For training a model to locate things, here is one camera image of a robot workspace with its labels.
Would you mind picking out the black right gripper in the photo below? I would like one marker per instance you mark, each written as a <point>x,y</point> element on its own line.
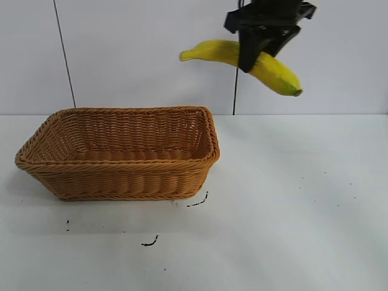
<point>269,15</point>

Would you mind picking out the yellow banana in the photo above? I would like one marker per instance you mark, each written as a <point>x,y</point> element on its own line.
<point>274,72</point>

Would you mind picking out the brown woven wicker basket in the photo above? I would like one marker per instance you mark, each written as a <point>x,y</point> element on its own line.
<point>121,182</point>

